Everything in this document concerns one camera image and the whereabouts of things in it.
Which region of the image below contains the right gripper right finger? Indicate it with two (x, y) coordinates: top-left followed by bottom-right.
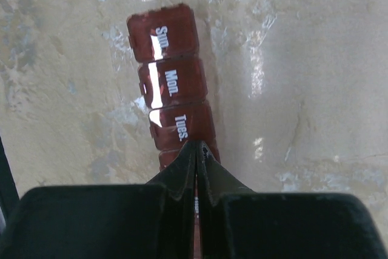
(196, 142), (387, 258)

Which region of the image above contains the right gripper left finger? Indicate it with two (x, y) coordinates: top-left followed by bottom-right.
(1, 142), (196, 258)

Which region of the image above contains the red weekly pill organizer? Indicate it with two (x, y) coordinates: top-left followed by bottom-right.
(125, 3), (221, 259)

